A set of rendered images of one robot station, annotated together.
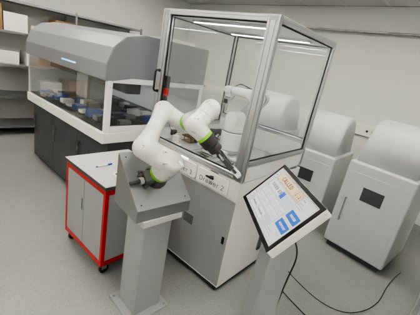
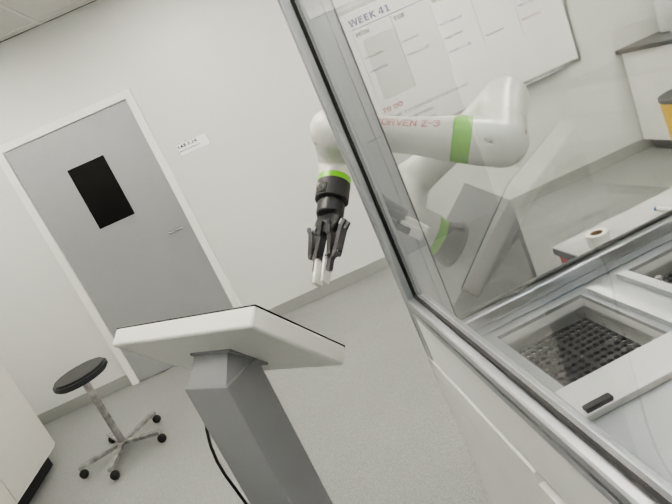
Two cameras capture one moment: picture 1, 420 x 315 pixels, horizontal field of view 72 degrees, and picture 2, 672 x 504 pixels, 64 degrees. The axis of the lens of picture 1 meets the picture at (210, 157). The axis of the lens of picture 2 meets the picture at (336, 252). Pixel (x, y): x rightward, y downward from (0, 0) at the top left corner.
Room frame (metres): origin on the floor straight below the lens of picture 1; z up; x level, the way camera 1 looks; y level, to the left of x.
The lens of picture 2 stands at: (2.50, -1.02, 1.51)
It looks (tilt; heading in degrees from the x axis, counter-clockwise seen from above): 15 degrees down; 136
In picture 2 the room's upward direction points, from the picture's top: 24 degrees counter-clockwise
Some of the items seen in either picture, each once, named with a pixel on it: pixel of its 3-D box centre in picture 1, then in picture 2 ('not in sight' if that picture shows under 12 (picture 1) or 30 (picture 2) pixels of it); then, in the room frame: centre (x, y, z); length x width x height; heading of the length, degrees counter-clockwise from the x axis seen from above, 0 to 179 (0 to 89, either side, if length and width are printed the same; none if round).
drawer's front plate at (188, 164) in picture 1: (182, 164); not in sight; (2.14, 0.20, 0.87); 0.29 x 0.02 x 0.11; 52
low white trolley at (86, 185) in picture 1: (115, 206); not in sight; (2.16, 0.71, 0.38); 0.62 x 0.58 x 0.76; 52
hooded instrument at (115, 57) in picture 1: (109, 109); not in sight; (3.49, 1.33, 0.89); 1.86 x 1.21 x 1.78; 52
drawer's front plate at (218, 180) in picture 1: (212, 180); not in sight; (1.94, -0.05, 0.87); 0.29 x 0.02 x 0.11; 52
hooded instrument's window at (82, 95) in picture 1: (109, 90); not in sight; (3.47, 1.33, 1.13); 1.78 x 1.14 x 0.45; 52
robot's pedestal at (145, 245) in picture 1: (144, 256); not in sight; (1.61, 0.30, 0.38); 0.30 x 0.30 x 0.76; 48
